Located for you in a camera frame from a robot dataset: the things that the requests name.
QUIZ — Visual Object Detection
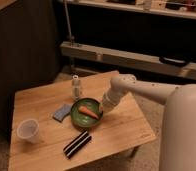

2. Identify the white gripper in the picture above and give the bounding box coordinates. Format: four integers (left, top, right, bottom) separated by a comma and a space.
98, 88, 126, 113

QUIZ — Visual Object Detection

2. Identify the green ceramic bowl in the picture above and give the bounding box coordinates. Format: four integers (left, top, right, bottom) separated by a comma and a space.
70, 98, 103, 129

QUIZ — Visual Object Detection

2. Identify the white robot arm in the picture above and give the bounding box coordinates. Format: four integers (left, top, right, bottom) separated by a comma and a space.
100, 74, 196, 171

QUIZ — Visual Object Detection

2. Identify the orange carrot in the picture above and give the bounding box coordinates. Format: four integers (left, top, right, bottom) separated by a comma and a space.
78, 106, 99, 119

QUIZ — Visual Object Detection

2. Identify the small white bottle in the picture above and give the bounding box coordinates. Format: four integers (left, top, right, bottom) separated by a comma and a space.
72, 75, 81, 101

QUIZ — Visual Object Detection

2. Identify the blue sponge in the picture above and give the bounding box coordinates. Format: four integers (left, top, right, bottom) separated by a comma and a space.
53, 104, 71, 122

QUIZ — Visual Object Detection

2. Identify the wooden table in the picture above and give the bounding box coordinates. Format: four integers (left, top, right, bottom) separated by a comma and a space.
8, 70, 158, 171

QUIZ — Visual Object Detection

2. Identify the black white striped packet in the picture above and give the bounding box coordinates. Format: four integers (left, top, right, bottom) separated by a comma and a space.
63, 131, 92, 159

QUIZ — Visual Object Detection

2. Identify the metal pole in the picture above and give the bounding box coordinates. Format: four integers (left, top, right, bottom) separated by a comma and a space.
63, 0, 74, 45

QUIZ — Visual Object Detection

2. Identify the clear plastic cup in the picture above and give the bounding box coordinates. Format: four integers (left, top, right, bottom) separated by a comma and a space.
16, 119, 41, 143

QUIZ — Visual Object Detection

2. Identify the background shelf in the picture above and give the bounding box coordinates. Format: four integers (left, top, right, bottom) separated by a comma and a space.
57, 0, 196, 21

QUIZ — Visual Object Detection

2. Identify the metal rail beam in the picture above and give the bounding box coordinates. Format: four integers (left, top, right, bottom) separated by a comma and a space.
60, 41, 196, 80

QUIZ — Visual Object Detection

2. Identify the black handle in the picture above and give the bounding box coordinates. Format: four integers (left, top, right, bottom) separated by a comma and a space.
159, 57, 190, 67

